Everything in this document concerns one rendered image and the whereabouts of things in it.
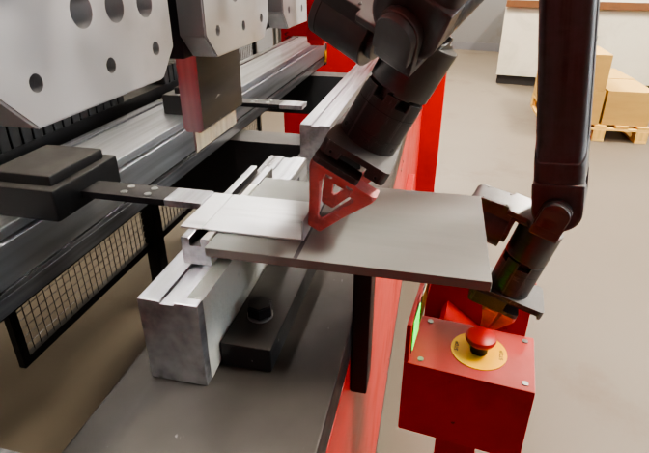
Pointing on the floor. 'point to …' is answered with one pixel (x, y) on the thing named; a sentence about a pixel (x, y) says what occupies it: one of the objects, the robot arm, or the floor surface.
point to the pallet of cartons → (614, 102)
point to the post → (151, 216)
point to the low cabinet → (527, 17)
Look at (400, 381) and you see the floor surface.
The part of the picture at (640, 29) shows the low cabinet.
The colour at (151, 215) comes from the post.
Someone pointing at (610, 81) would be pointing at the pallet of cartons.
